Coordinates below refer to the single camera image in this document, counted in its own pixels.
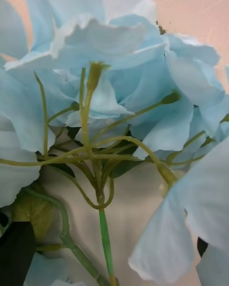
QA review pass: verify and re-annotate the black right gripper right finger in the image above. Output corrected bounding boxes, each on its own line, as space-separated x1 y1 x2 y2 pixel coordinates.
197 236 209 258

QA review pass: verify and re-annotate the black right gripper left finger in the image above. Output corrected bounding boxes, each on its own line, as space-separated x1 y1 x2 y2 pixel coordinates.
0 221 36 286

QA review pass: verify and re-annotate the pale blue artificial flower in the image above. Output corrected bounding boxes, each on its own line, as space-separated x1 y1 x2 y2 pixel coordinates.
0 0 229 286

